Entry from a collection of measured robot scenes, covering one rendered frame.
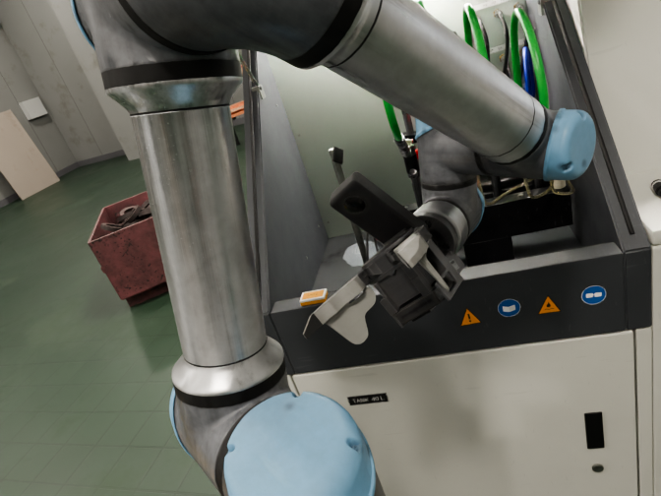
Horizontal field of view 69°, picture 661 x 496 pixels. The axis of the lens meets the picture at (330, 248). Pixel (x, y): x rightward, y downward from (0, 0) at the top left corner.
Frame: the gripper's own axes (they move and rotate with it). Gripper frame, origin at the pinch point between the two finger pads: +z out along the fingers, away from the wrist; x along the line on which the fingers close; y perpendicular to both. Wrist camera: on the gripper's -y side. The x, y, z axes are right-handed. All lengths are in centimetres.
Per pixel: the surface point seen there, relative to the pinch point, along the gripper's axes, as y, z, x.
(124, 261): -90, -154, 259
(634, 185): 21, -67, -15
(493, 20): -23, -91, -11
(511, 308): 23, -45, 9
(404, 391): 27, -40, 36
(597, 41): -4, -73, -24
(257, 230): -18, -39, 39
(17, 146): -559, -491, 814
